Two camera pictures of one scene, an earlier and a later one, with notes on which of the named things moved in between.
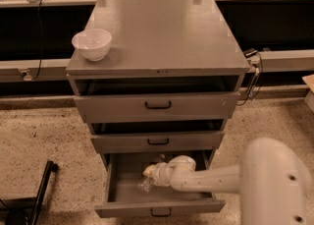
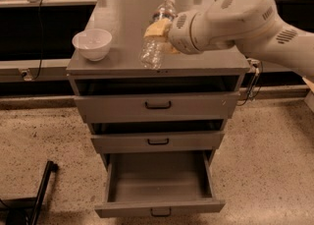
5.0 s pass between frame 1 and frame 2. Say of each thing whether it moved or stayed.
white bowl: stayed
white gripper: moved
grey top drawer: stayed
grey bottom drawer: stayed
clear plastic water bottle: moved
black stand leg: stayed
